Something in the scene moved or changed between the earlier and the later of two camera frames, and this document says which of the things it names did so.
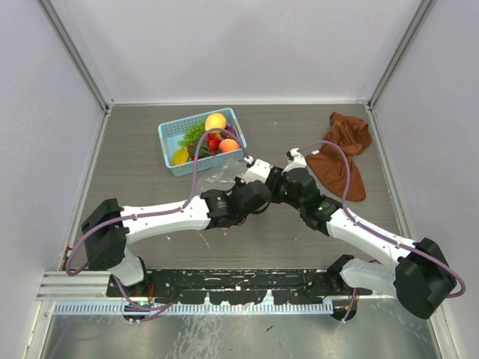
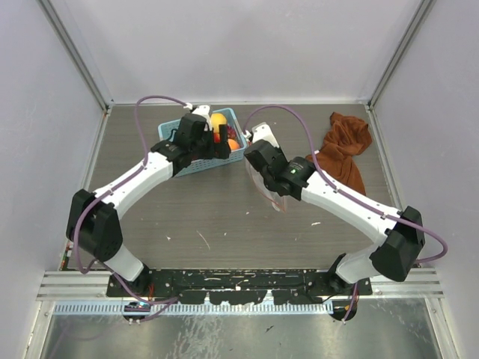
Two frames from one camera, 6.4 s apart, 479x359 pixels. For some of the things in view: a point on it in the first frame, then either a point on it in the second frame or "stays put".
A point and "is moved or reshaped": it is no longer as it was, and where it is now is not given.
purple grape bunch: (228, 134) stays put
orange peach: (228, 144) stays put
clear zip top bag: (218, 177) is moved or reshaped
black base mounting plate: (293, 286) stays put
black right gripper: (274, 179) to (278, 149)
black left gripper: (238, 184) to (210, 152)
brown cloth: (330, 162) stays put
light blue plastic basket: (171, 132) stays put
